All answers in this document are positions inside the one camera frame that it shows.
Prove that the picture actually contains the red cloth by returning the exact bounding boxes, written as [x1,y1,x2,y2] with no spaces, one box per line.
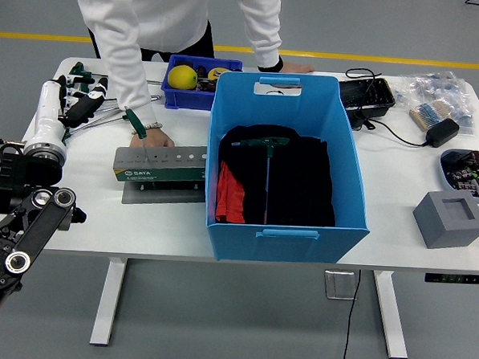
[214,159,249,224]

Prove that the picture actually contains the person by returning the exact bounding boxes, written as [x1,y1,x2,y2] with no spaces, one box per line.
[63,0,319,157]

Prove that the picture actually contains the pile of electronic parts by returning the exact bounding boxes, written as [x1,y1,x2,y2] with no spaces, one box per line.
[440,148,479,198]

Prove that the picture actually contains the green grey wrench holder stand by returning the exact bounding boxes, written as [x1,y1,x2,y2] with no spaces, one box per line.
[111,141,209,208]

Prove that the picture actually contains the yellow tape measure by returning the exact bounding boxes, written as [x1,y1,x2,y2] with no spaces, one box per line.
[207,66,232,83]

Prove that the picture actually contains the black plastic tray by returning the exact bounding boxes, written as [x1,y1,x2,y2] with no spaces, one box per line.
[336,75,397,131]

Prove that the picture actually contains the black cloth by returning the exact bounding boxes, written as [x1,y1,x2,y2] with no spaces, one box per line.
[213,121,341,229]

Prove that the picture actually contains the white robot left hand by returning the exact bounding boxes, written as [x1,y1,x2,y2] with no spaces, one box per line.
[23,71,110,160]

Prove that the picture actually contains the person's right hand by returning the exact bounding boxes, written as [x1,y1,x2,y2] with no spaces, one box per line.
[128,124,177,149]

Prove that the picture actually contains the black power adapter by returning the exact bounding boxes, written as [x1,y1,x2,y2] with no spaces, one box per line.
[424,116,461,150]

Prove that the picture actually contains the person's left hand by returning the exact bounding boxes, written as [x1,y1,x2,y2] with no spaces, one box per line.
[279,60,315,75]

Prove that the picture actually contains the grey cube box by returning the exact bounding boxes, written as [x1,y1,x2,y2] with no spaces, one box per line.
[410,188,479,252]

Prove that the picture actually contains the large blue storage box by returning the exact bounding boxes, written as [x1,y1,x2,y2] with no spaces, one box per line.
[201,68,379,269]

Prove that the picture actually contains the black adapter cable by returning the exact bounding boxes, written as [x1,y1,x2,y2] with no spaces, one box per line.
[340,66,433,149]

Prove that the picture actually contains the small green T-handle hex wrench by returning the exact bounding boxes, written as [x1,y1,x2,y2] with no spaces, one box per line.
[121,105,152,162]

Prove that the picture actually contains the black wrist band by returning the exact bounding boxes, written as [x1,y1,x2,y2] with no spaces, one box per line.
[258,55,286,74]

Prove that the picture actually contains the small blue parts bin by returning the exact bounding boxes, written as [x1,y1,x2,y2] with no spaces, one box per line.
[159,53,244,113]

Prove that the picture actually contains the beaded bracelet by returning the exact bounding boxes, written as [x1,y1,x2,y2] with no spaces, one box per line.
[129,120,164,137]

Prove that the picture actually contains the metal floor socket plate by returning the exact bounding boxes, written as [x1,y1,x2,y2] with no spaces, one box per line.
[323,269,360,301]

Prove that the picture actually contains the clear bags of components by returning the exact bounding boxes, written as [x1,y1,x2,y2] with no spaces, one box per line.
[390,67,479,137]

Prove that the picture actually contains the white table leg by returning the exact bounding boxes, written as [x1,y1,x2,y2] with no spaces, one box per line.
[88,255,128,348]
[368,269,413,359]

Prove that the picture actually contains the large green T-handle hex wrench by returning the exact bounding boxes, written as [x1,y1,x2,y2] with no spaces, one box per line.
[226,133,290,226]

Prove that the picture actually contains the resistor tape strips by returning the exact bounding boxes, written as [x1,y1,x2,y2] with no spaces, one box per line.
[408,97,456,133]

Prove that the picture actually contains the light blue plate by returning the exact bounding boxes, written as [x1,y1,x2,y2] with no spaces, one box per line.
[438,148,479,201]

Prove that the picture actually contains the black table control panel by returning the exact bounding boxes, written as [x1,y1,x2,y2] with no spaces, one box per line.
[424,271,479,285]

